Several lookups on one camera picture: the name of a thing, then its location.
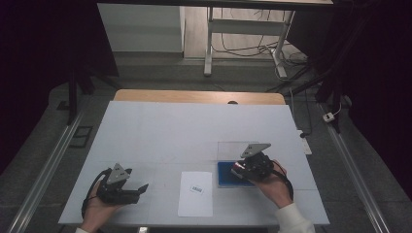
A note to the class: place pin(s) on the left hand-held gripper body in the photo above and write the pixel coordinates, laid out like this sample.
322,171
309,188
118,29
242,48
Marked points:
118,173

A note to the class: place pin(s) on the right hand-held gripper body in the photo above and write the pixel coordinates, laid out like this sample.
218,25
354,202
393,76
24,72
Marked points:
257,165

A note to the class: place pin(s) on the white paper sheet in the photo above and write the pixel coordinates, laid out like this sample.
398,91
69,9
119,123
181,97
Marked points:
195,200

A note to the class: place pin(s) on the person's right hand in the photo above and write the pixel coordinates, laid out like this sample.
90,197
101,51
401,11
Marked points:
273,189

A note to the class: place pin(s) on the person's left hand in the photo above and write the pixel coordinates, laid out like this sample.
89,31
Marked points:
97,215

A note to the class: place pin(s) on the dark round table grommet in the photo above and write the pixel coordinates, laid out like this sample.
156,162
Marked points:
232,102

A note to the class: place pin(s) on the small white power adapter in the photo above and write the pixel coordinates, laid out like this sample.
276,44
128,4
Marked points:
328,117

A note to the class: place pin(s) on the black stand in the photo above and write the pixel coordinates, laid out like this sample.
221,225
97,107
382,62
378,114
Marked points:
73,97

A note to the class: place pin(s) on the dark curtain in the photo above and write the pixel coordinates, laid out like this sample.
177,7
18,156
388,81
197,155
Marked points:
372,81
48,48

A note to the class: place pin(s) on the white cabinet panel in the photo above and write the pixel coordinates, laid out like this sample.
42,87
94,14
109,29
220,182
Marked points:
142,29

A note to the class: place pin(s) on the black floor frame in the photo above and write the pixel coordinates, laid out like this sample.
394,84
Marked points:
81,136

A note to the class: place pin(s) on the metal floor rail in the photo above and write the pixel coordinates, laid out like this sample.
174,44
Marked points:
356,181
42,174

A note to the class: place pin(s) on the white desk frame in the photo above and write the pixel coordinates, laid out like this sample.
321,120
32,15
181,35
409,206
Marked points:
246,27

